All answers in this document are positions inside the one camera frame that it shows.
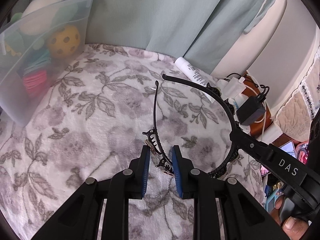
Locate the black cat-ear headband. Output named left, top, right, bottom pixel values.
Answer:
left=143, top=74, right=241, bottom=178

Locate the pink plastic bangle stack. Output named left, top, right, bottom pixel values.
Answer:
left=22, top=70, right=47, bottom=98

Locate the teal plastic bangle stack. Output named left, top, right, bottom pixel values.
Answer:
left=22, top=50, right=52, bottom=75

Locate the yellow perforated plastic ball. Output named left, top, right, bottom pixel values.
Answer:
left=46, top=24, right=81, bottom=59

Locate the green dinosaur plush toy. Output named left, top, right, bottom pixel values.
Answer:
left=1, top=0, right=78, bottom=57

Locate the person's right hand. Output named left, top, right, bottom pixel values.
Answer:
left=270, top=196, right=309, bottom=240

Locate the black power adapter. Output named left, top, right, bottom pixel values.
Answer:
left=236, top=96, right=266, bottom=126

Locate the white power strip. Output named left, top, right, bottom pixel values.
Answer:
left=216, top=77, right=248, bottom=110

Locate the grey floral fleece blanket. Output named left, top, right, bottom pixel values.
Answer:
left=1, top=44, right=231, bottom=239

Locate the white cosmetic tube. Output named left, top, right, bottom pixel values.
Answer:
left=175, top=57, right=209, bottom=87

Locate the clear plastic storage bin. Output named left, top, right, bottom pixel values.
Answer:
left=1, top=0, right=94, bottom=126

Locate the pale green curtain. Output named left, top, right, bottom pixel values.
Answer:
left=86, top=0, right=275, bottom=73

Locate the white charging cable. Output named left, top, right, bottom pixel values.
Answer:
left=238, top=76, right=270, bottom=140

